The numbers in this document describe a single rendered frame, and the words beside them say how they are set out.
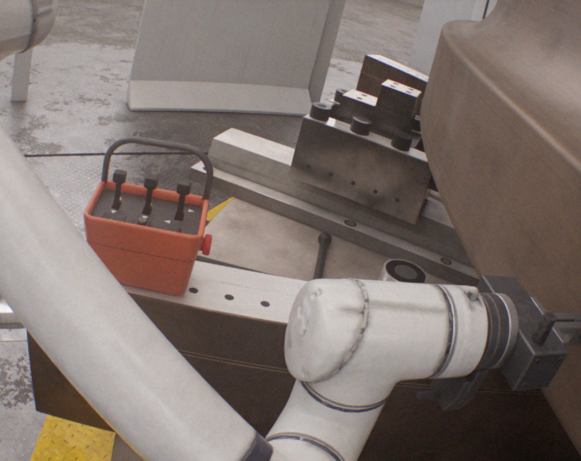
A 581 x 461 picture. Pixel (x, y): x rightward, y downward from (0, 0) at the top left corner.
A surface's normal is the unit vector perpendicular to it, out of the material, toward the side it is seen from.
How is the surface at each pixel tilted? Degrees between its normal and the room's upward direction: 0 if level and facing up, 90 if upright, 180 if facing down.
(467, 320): 38
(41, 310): 66
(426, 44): 90
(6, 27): 99
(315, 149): 90
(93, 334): 49
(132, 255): 97
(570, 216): 90
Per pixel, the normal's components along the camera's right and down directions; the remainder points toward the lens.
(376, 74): -0.68, 0.22
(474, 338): 0.26, 0.03
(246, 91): 0.41, -0.37
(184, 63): 0.39, 0.53
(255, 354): 0.02, 0.50
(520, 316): 0.22, -0.85
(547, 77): -0.61, -0.69
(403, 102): -0.36, 0.39
